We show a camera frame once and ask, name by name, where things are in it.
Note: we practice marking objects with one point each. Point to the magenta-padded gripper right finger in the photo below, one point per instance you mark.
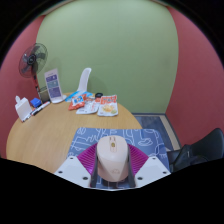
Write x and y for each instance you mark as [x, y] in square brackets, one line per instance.
[151, 168]

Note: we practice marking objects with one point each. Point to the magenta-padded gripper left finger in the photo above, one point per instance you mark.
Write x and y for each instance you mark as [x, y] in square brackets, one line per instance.
[73, 168]

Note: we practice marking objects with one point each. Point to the beige computer mouse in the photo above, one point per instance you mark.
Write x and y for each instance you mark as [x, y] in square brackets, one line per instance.
[112, 156]

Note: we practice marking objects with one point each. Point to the blue patterned mouse pad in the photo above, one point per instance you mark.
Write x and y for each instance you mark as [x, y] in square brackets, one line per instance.
[140, 138]

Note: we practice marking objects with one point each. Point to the white snack packet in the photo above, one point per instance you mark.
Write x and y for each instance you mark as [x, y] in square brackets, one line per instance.
[88, 107]

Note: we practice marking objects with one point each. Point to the black office chair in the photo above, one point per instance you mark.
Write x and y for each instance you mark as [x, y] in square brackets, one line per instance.
[210, 143]

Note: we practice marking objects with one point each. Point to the white marker black cap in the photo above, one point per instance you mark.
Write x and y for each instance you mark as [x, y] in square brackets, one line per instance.
[40, 108]

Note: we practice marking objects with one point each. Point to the white marker red cap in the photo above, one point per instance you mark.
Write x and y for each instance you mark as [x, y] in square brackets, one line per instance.
[27, 116]

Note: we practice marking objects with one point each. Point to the light blue packet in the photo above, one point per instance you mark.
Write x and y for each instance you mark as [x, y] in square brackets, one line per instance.
[71, 96]

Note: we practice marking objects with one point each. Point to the blue whiteboard eraser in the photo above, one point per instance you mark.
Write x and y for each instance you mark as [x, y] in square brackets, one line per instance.
[35, 102]

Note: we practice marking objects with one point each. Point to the small black object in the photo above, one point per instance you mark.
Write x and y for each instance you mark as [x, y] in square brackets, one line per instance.
[98, 95]

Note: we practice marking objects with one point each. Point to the white tissue box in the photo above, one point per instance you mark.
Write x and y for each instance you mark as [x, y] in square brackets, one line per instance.
[23, 109]

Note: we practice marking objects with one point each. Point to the clear stand with blue sign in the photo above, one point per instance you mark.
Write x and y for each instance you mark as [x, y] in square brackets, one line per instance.
[54, 86]

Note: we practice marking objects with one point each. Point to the white plastic chair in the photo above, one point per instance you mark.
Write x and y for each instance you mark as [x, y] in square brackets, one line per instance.
[85, 80]

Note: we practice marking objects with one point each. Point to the black standing fan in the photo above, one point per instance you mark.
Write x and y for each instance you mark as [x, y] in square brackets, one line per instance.
[32, 60]

